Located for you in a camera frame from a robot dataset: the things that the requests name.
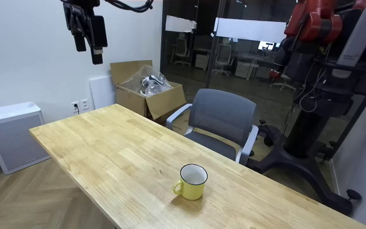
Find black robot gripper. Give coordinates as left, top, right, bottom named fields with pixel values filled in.
left=62, top=0, right=109, bottom=65

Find yellow enamel mug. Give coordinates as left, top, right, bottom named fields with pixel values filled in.
left=173, top=165, right=209, bottom=202

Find clear plastic packing wrap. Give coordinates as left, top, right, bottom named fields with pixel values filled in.
left=123, top=65, right=172, bottom=99

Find open cardboard box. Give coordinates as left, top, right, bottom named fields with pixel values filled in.
left=111, top=60, right=187, bottom=123

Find white air purifier unit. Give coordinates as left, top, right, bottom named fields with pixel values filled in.
left=0, top=102, right=50, bottom=175

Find grey office chair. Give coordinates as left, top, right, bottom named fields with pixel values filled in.
left=167, top=90, right=260, bottom=166

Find red and black robot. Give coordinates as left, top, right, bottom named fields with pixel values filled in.
left=248, top=0, right=366, bottom=217

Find white wall panel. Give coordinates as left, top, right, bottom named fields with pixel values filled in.
left=90, top=77, right=116, bottom=110

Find white wall power outlet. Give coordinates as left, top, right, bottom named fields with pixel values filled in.
left=73, top=100, right=91, bottom=115

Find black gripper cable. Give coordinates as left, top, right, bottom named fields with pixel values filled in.
left=105, top=0, right=156, bottom=15

